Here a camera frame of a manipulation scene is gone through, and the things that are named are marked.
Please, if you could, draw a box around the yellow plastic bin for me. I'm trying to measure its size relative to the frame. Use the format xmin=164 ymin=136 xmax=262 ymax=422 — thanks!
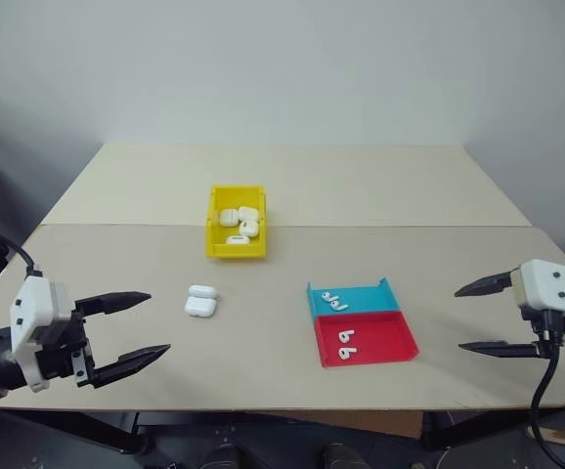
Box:
xmin=204 ymin=184 xmax=271 ymax=262

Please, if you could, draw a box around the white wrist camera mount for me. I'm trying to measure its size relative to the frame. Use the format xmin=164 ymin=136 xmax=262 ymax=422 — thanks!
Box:
xmin=9 ymin=277 xmax=76 ymax=393
xmin=508 ymin=258 xmax=565 ymax=340

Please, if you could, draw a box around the brown cardboard sheet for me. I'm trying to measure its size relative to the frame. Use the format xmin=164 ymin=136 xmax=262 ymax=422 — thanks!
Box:
xmin=257 ymin=408 xmax=426 ymax=440

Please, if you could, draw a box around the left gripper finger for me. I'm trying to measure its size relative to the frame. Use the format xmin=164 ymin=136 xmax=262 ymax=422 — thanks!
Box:
xmin=91 ymin=343 xmax=172 ymax=390
xmin=74 ymin=291 xmax=153 ymax=320

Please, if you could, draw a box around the red plastic tray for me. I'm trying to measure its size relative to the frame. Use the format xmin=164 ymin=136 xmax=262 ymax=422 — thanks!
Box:
xmin=312 ymin=311 xmax=421 ymax=368

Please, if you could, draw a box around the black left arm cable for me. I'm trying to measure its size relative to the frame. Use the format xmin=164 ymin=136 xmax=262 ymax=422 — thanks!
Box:
xmin=0 ymin=226 xmax=45 ymax=280

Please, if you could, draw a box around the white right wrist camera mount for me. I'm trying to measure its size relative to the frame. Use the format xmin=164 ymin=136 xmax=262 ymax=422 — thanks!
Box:
xmin=508 ymin=258 xmax=565 ymax=340

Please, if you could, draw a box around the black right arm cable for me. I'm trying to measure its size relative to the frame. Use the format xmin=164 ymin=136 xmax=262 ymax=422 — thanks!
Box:
xmin=528 ymin=336 xmax=565 ymax=469

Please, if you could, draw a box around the black table frame leg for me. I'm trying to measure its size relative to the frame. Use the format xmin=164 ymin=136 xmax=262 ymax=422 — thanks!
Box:
xmin=417 ymin=408 xmax=534 ymax=451
xmin=65 ymin=409 xmax=152 ymax=456

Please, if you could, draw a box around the blue plastic tray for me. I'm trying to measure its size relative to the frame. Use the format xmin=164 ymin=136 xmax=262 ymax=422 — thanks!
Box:
xmin=305 ymin=276 xmax=403 ymax=320

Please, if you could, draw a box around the white open charging case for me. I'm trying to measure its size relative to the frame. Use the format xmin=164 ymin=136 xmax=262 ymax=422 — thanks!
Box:
xmin=184 ymin=283 xmax=219 ymax=320

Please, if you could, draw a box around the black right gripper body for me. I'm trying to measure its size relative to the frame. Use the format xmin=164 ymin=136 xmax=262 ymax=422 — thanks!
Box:
xmin=521 ymin=305 xmax=565 ymax=359

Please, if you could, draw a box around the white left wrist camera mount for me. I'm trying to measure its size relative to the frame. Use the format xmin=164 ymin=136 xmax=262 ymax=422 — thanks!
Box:
xmin=9 ymin=277 xmax=76 ymax=393

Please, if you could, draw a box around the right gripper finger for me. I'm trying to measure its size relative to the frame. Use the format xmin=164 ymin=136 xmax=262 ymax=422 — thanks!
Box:
xmin=457 ymin=339 xmax=553 ymax=360
xmin=454 ymin=270 xmax=514 ymax=299

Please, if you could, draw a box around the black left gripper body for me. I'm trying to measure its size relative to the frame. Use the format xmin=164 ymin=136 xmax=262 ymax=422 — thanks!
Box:
xmin=34 ymin=312 xmax=97 ymax=390

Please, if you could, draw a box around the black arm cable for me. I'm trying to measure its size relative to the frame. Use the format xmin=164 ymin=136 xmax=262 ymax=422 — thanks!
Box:
xmin=528 ymin=336 xmax=565 ymax=469
xmin=0 ymin=226 xmax=45 ymax=280

